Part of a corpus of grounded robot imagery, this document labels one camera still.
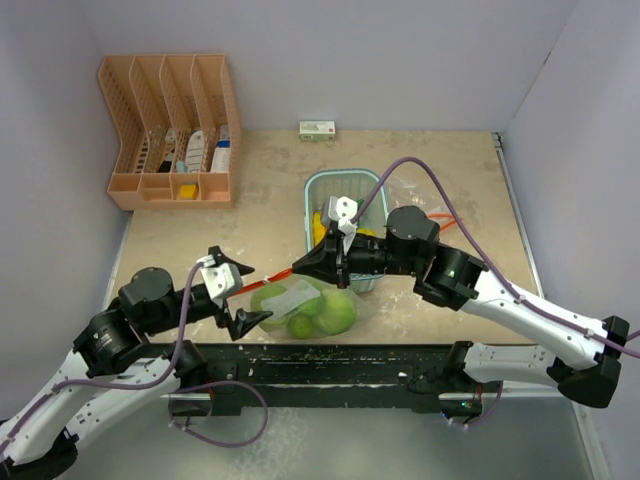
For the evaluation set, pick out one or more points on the yellow star fruit toy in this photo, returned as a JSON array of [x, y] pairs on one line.
[[366, 232]]

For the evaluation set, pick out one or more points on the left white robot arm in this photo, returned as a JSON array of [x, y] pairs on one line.
[[130, 353]]

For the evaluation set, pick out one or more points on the green custard apple toy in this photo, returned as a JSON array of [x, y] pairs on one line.
[[338, 314]]

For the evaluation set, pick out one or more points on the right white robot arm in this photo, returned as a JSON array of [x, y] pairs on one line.
[[577, 355]]

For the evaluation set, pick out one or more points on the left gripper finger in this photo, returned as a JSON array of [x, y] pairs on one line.
[[245, 321], [219, 258]]

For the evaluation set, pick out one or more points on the black aluminium base frame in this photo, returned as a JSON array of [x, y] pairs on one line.
[[414, 377]]

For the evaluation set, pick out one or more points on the yellow banana toy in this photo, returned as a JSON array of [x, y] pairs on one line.
[[318, 228]]

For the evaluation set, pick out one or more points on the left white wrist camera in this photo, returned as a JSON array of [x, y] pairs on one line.
[[221, 278]]

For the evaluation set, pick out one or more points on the green cabbage toy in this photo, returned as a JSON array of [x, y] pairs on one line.
[[282, 301]]

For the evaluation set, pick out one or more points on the yellow block in organizer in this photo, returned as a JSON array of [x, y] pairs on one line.
[[188, 191]]

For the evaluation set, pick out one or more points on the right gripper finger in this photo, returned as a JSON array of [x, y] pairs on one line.
[[329, 252], [323, 274]]

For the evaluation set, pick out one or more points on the orange plastic file organizer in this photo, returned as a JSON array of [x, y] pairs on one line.
[[146, 94]]

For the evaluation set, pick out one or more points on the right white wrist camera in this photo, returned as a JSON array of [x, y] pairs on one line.
[[341, 210]]

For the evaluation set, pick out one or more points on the white blue packet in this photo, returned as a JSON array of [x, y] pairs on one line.
[[222, 152]]

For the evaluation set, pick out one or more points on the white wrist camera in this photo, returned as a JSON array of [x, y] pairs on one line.
[[341, 210], [221, 278]]

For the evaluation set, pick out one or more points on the white patterned packet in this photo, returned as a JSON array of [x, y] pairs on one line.
[[195, 151]]

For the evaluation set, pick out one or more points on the clear orange-zip bag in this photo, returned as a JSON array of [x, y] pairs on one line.
[[402, 191], [312, 300]]

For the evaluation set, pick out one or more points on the small green white box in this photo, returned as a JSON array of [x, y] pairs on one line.
[[314, 131]]

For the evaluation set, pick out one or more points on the black white item in organizer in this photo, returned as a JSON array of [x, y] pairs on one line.
[[168, 152]]

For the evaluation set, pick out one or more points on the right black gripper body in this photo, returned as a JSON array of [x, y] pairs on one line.
[[369, 255]]

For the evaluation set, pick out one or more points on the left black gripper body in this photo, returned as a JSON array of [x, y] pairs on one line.
[[212, 306]]

